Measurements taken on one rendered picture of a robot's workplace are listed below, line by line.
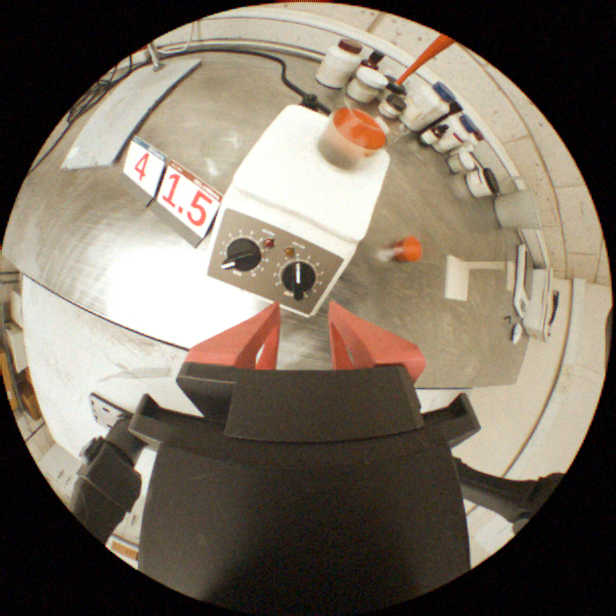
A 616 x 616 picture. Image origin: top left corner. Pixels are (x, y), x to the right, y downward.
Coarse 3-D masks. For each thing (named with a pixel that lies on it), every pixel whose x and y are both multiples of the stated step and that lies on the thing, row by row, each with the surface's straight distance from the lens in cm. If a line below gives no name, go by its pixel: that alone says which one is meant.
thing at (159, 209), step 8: (168, 168) 26; (184, 168) 25; (208, 184) 23; (160, 192) 28; (160, 200) 28; (152, 208) 29; (160, 208) 28; (168, 208) 27; (216, 208) 22; (160, 216) 27; (168, 216) 27; (176, 216) 26; (216, 216) 25; (168, 224) 26; (176, 224) 26; (184, 224) 26; (208, 224) 23; (176, 232) 26; (184, 232) 25; (192, 232) 25; (200, 232) 24; (192, 240) 25; (200, 240) 24
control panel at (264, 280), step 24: (240, 216) 18; (216, 240) 19; (264, 240) 18; (288, 240) 18; (216, 264) 20; (264, 264) 19; (288, 264) 18; (312, 264) 18; (336, 264) 19; (240, 288) 20; (264, 288) 20; (312, 288) 20
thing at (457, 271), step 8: (448, 256) 41; (448, 264) 40; (456, 264) 42; (464, 264) 42; (472, 264) 41; (480, 264) 41; (488, 264) 40; (496, 264) 39; (504, 264) 39; (512, 264) 39; (448, 272) 40; (456, 272) 42; (464, 272) 45; (512, 272) 39; (448, 280) 40; (456, 280) 42; (464, 280) 45; (512, 280) 39; (448, 288) 40; (456, 288) 42; (464, 288) 45; (512, 288) 39; (448, 296) 40; (456, 296) 42; (464, 296) 45
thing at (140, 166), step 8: (136, 144) 33; (136, 152) 32; (144, 152) 31; (128, 160) 34; (136, 160) 32; (144, 160) 30; (152, 160) 29; (160, 160) 28; (128, 168) 34; (136, 168) 32; (144, 168) 30; (152, 168) 29; (136, 176) 32; (144, 176) 30; (152, 176) 29; (144, 184) 31; (152, 184) 29
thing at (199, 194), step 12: (168, 180) 26; (180, 180) 25; (168, 192) 27; (180, 192) 25; (192, 192) 24; (204, 192) 23; (168, 204) 27; (180, 204) 25; (192, 204) 24; (204, 204) 23; (192, 216) 24; (204, 216) 23; (204, 228) 24
